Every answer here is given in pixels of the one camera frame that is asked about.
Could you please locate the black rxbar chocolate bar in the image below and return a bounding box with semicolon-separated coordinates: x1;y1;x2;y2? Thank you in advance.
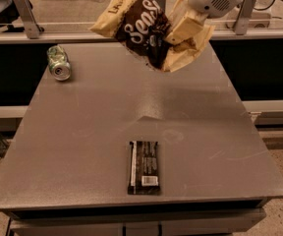
128;141;160;195

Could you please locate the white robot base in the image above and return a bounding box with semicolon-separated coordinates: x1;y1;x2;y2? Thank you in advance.
226;0;282;30

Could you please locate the green crushed soda can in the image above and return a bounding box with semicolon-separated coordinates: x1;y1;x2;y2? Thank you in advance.
47;45;72;81

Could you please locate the clear acrylic barrier panel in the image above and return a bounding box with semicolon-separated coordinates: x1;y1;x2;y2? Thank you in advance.
29;0;272;32

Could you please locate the left metal bracket post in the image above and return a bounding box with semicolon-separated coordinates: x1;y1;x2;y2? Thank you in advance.
13;0;41;39

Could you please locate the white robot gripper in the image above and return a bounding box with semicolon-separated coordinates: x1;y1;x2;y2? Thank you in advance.
165;0;243;45

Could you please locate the right metal bracket post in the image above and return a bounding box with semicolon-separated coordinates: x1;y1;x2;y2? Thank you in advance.
233;0;256;35

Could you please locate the brown sea salt chip bag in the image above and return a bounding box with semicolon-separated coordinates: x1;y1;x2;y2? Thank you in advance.
90;0;214;72

